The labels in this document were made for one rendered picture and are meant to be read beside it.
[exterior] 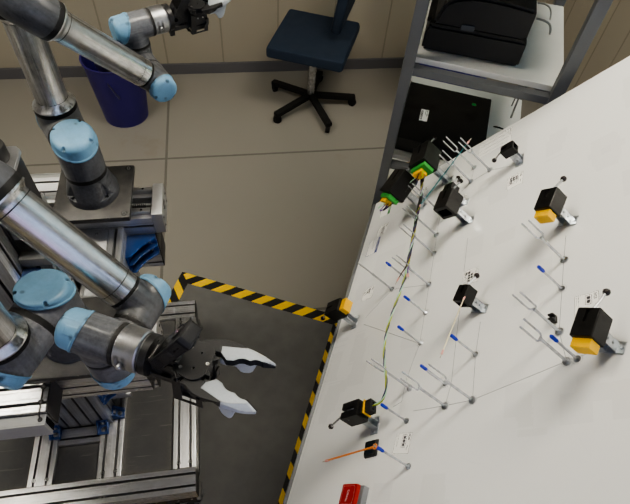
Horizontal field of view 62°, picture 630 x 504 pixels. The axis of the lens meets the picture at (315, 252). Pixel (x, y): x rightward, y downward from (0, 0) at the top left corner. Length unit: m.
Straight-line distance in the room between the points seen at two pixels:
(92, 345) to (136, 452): 1.42
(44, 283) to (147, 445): 1.18
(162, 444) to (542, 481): 1.61
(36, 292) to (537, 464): 1.04
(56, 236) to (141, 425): 1.45
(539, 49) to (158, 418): 1.96
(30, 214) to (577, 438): 0.99
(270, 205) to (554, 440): 2.45
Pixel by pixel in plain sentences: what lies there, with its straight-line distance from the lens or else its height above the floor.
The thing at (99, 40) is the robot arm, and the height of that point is 1.64.
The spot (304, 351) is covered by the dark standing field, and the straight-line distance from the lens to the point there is 2.66.
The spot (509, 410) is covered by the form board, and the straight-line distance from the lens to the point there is 1.13.
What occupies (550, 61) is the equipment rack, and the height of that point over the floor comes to 1.46.
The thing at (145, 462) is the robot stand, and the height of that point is 0.21.
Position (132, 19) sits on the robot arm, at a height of 1.59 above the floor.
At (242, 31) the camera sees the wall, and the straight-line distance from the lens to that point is 4.08.
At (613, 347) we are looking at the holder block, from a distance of 1.07.
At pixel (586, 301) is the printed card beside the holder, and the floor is 1.53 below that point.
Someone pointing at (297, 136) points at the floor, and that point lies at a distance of 3.66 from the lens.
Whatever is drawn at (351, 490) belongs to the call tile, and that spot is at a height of 1.13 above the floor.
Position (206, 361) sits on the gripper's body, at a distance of 0.88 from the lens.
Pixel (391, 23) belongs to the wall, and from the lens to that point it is 4.23.
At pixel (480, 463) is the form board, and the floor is 1.36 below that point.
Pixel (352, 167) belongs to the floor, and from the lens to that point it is 3.48.
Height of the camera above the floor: 2.38
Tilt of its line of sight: 53 degrees down
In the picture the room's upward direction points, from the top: 6 degrees clockwise
